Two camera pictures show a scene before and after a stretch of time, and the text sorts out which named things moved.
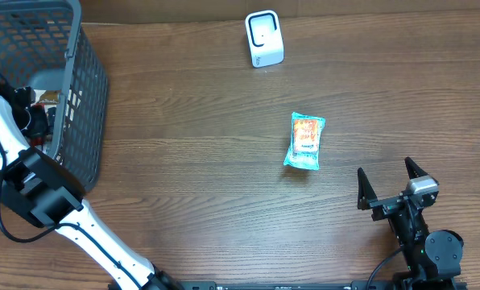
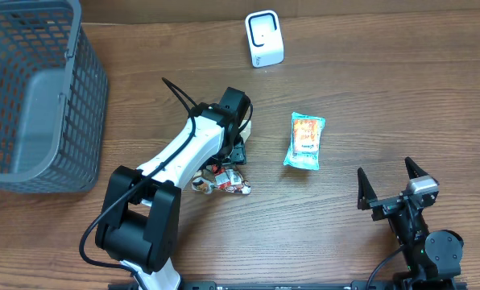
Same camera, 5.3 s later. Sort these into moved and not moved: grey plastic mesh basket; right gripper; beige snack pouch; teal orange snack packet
Moved: beige snack pouch
Not moved: right gripper; teal orange snack packet; grey plastic mesh basket
